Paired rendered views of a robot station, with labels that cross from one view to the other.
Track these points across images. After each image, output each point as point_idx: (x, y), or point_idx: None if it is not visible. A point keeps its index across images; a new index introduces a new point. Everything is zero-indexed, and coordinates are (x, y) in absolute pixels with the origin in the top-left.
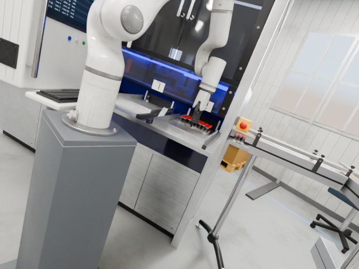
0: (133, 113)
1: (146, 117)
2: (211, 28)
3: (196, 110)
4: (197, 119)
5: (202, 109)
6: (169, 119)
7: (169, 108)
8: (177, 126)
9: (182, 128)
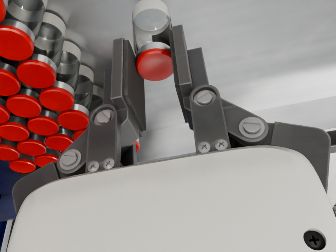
0: (332, 153)
1: (329, 133)
2: None
3: (329, 147)
4: (187, 58)
5: (222, 165)
6: (191, 130)
7: (15, 220)
8: (228, 59)
9: (204, 37)
